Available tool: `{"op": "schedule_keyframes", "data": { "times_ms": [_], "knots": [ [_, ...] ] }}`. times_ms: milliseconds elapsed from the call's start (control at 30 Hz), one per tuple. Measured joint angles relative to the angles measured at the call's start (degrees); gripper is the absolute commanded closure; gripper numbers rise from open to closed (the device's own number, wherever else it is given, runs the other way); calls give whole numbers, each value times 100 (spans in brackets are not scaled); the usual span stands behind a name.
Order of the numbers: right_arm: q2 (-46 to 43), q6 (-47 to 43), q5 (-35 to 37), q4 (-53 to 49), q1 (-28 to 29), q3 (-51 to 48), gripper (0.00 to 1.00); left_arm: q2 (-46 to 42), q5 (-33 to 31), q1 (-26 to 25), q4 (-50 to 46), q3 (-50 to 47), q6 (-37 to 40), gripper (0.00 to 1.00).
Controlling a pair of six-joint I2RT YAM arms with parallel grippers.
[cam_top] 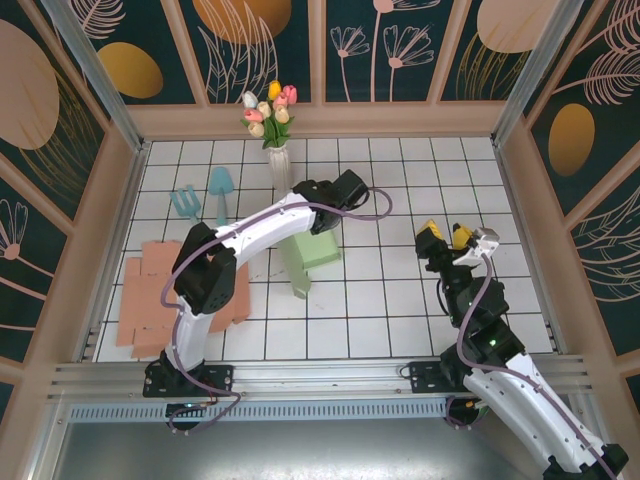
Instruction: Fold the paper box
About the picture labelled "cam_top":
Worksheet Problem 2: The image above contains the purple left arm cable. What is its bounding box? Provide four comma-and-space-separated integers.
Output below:
159, 187, 395, 437

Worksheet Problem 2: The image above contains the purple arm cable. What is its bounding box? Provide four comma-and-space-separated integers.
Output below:
446, 247, 619, 480
159, 187, 395, 437

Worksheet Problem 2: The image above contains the slotted grey cable duct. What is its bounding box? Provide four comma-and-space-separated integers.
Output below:
67, 399, 451, 424

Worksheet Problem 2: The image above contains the green paper box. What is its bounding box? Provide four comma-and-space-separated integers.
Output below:
277, 227, 344, 301

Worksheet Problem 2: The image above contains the aluminium frame post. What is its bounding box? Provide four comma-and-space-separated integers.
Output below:
489, 0, 584, 146
42, 0, 151, 154

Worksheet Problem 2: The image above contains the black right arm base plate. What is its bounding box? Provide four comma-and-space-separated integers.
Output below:
408, 360, 471, 396

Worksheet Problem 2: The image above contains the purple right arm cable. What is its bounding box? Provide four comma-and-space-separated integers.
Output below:
446, 247, 619, 480

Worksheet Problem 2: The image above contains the teal toy garden fork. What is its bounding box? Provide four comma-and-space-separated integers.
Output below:
169, 184, 213, 250

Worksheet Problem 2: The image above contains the pink paper box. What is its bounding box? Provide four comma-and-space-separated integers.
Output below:
115, 241, 251, 360

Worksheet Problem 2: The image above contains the artificial tulip bouquet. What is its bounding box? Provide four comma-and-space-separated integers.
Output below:
241, 79, 299, 150

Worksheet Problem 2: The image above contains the white ribbed vase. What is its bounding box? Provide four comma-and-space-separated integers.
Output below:
267, 145, 293, 193

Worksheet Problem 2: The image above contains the teal toy garden trowel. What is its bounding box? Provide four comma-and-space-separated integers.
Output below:
207, 166, 235, 226

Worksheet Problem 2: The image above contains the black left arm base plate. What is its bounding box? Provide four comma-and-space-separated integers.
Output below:
143, 363, 236, 399

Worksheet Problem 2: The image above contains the aluminium mounting rail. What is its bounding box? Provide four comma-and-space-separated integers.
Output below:
47, 355, 594, 401

